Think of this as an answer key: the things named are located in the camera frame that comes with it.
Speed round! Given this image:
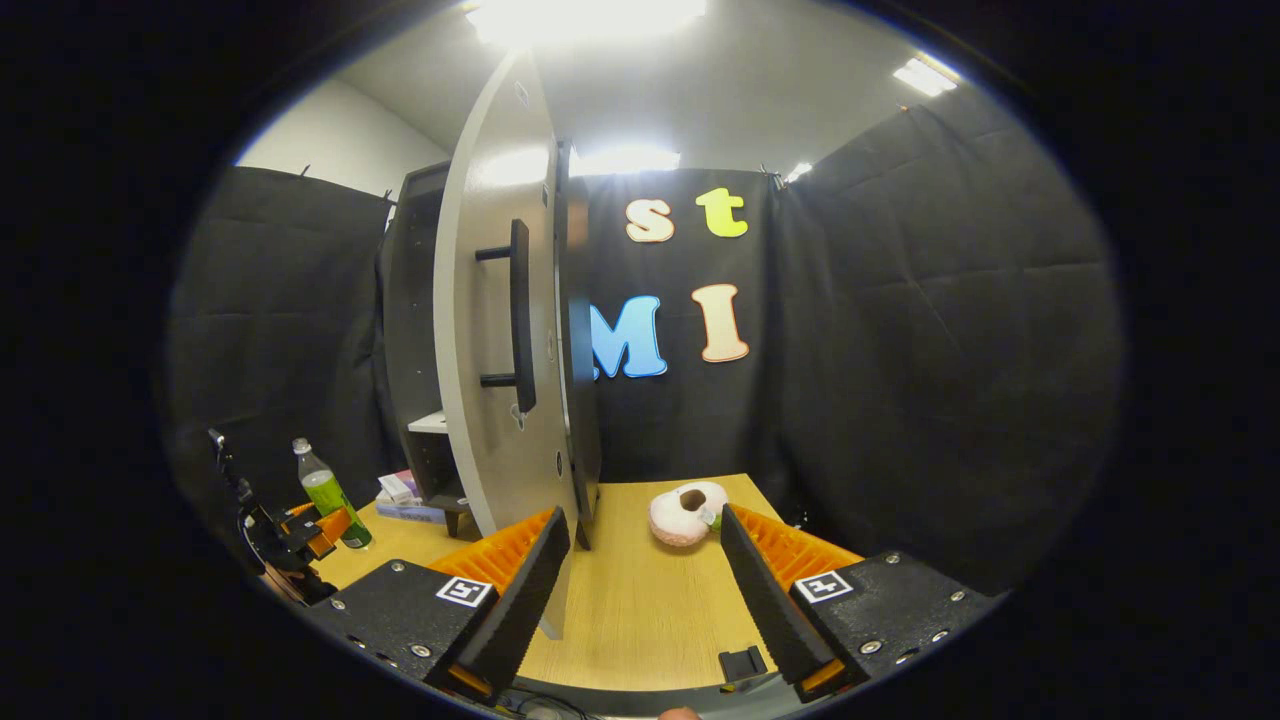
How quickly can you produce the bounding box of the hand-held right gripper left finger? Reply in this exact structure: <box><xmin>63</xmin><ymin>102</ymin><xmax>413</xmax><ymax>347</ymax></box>
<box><xmin>300</xmin><ymin>505</ymin><xmax>571</xmax><ymax>709</ymax></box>

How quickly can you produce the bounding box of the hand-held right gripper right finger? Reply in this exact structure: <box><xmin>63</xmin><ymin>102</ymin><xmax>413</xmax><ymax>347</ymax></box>
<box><xmin>720</xmin><ymin>502</ymin><xmax>999</xmax><ymax>704</ymax></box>

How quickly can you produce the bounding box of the green plastic bottle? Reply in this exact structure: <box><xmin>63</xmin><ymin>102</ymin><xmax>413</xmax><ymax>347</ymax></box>
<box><xmin>292</xmin><ymin>437</ymin><xmax>373</xmax><ymax>550</ymax></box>

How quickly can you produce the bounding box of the grey cabinet door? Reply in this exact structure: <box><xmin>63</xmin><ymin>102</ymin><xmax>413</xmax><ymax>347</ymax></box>
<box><xmin>432</xmin><ymin>50</ymin><xmax>583</xmax><ymax>641</ymax></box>

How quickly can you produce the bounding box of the dark grey cabinet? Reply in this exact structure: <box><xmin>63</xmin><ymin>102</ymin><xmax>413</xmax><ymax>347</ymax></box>
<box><xmin>383</xmin><ymin>140</ymin><xmax>603</xmax><ymax>551</ymax></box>

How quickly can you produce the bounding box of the black door handle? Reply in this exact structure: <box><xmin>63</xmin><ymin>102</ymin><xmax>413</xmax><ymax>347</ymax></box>
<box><xmin>475</xmin><ymin>218</ymin><xmax>539</xmax><ymax>414</ymax></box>

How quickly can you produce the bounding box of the pink plush toy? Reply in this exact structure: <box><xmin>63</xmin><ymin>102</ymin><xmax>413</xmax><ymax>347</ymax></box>
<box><xmin>648</xmin><ymin>481</ymin><xmax>729</xmax><ymax>548</ymax></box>

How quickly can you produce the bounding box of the black backdrop cloth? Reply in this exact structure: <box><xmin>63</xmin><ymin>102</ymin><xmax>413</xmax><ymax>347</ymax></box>
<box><xmin>165</xmin><ymin>85</ymin><xmax>1126</xmax><ymax>596</ymax></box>

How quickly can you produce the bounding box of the small black bracket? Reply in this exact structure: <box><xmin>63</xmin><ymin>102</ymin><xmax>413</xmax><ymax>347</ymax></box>
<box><xmin>718</xmin><ymin>646</ymin><xmax>769</xmax><ymax>683</ymax></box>

